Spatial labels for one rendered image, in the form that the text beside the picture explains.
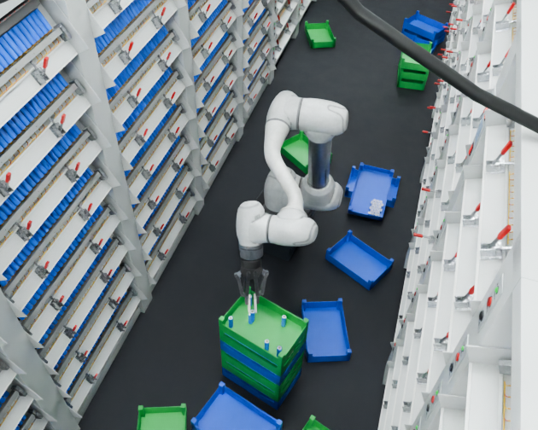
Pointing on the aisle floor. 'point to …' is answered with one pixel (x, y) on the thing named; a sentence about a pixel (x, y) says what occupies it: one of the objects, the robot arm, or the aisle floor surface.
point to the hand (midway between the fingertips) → (252, 304)
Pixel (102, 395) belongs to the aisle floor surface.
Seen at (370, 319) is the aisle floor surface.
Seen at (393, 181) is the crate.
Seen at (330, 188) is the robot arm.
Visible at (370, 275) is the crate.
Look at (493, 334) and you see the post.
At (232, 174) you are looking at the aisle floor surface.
